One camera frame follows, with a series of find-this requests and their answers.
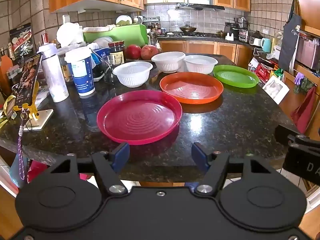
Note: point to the yellow phone stand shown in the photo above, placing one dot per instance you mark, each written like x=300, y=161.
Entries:
x=33, y=111

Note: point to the white cloth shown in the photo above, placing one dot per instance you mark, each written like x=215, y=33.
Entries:
x=100, y=28

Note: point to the tall wooden cabinet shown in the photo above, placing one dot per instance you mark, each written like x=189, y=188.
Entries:
x=308, y=2

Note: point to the red can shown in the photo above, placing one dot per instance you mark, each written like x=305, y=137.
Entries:
x=44, y=39

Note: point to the white ribbed plastic bowl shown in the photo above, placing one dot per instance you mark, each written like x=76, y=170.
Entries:
x=132, y=76
x=200, y=65
x=167, y=63

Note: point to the orange plastic plate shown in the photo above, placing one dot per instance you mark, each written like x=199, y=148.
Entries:
x=191, y=90

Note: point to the dark sauce jar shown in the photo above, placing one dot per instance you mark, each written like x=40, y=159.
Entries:
x=116, y=52

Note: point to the white countertop rack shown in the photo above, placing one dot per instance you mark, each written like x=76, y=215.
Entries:
x=230, y=35

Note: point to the plastic oil bottle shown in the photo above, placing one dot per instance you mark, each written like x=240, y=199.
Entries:
x=276, y=42

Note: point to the pink plastic plate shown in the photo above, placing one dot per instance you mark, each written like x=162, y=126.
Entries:
x=140, y=120

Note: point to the white plastic bag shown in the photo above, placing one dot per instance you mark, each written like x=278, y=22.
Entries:
x=70, y=33

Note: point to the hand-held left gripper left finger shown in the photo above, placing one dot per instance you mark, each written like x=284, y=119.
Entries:
x=121, y=156

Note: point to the red cloth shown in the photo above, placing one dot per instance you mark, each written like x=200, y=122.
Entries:
x=303, y=112

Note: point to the black snack bag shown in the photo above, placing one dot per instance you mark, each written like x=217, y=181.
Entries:
x=21, y=40

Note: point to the smartphone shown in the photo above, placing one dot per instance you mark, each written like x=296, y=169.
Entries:
x=27, y=80

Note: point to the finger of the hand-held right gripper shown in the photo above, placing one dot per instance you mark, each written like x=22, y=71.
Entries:
x=285, y=133

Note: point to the green cutting board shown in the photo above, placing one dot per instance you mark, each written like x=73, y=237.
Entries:
x=120, y=38

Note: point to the green plastic plate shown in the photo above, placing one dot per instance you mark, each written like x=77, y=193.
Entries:
x=235, y=76

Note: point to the pink appliance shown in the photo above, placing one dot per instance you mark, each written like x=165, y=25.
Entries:
x=308, y=52

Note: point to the white windowed box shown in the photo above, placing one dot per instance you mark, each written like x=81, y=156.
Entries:
x=275, y=90

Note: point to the blue tissue pack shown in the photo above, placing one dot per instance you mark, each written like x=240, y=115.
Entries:
x=100, y=53

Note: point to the white water bottle purple lid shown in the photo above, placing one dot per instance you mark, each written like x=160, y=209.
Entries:
x=56, y=80

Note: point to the teal mug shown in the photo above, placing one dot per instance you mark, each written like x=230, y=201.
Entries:
x=266, y=45

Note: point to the dark apron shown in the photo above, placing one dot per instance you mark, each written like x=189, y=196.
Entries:
x=288, y=42

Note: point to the dark red apple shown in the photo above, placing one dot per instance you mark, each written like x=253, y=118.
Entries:
x=133, y=52

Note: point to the yellow round mirror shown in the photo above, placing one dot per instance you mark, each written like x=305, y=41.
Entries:
x=10, y=106

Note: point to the gas stove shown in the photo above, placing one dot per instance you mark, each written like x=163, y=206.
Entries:
x=200, y=35

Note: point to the clear glass cup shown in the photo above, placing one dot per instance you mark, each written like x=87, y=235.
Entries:
x=111, y=68

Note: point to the blue paper cup white lid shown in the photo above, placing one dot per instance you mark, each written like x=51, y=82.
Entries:
x=82, y=77

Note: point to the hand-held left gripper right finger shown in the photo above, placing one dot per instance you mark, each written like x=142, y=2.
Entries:
x=200, y=156

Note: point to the wok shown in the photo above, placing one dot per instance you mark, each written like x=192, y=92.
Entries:
x=188, y=28

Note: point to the wooden base cabinets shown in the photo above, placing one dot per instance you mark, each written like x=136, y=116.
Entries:
x=200, y=47

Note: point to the white square stand base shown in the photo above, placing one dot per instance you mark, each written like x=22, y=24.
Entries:
x=43, y=118

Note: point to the fruit tray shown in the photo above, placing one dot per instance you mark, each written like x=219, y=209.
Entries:
x=140, y=60

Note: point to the clear storage container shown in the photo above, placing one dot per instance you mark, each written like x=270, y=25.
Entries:
x=243, y=35

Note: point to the white wall outlet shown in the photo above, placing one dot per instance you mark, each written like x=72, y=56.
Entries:
x=66, y=20

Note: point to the pale red apple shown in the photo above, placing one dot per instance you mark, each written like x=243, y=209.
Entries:
x=149, y=52

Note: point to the purple gloves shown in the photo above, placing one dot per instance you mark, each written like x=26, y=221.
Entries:
x=298, y=78

